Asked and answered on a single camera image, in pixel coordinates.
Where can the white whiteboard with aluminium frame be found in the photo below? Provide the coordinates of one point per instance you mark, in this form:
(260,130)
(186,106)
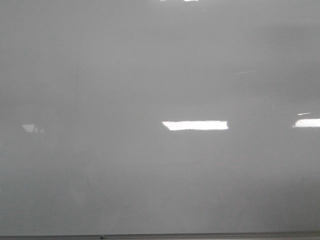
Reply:
(159,116)

